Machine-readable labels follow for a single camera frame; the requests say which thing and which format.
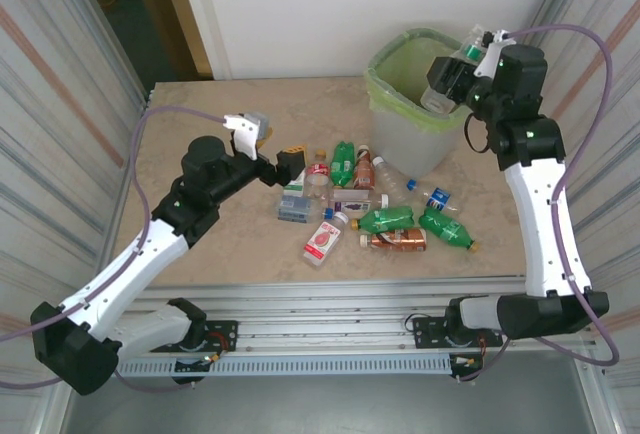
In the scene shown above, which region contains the red label cola bottle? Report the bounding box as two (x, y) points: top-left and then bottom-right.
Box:
(304, 148), (332, 201)

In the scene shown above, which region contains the orange brown label tea bottle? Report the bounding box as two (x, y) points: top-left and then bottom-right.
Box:
(352, 143), (377, 191)

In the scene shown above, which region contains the purple label bottle white cap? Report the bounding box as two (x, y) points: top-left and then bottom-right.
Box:
(330, 188), (391, 215)

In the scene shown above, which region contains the pink guava label bottle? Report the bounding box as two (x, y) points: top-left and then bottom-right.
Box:
(301, 211), (350, 268)

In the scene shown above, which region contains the blue cap pepsi bottle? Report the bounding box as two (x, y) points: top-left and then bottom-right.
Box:
(405, 178), (464, 215)

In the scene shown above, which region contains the copper label coffee bottle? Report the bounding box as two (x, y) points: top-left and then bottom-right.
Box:
(358, 227), (429, 254)

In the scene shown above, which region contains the green plastic bin liner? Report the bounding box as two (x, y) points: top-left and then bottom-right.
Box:
(363, 27), (500, 136)

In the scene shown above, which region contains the translucent white plastic bin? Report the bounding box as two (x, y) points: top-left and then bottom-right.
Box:
(363, 27), (500, 178)

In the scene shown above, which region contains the clear unlabelled bottle white cap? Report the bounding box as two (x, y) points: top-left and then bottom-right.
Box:
(371, 154), (417, 207)

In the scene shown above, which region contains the green bottle yellow cap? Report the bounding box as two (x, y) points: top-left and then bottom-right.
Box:
(349, 206), (416, 234)
(417, 206), (482, 254)

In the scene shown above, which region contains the corrugated translucent side panel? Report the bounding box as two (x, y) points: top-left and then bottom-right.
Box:
(0, 0), (154, 434)
(492, 0), (640, 434)

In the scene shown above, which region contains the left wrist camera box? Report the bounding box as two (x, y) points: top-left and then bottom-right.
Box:
(222, 111), (271, 161)

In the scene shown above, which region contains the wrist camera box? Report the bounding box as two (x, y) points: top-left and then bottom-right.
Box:
(222, 111), (271, 161)
(472, 28), (516, 78)

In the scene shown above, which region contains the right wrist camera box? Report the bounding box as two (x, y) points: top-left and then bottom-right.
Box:
(472, 28), (516, 78)

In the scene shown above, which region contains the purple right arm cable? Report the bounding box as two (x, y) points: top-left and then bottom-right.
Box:
(459, 23), (621, 383)

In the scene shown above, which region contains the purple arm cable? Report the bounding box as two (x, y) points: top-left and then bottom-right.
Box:
(459, 23), (621, 383)
(0, 105), (232, 394)

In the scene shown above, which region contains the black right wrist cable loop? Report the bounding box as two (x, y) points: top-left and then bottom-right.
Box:
(463, 112), (495, 156)

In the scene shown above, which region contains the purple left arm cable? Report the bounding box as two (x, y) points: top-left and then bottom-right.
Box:
(0, 105), (232, 394)

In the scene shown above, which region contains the brown wooden door frame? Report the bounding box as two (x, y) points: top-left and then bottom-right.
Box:
(127, 0), (215, 80)

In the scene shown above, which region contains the aluminium rail base frame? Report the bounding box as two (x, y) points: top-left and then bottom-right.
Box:
(112, 273), (601, 358)

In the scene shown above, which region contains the grey slotted cable tray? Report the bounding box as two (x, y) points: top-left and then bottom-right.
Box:
(117, 355), (454, 379)

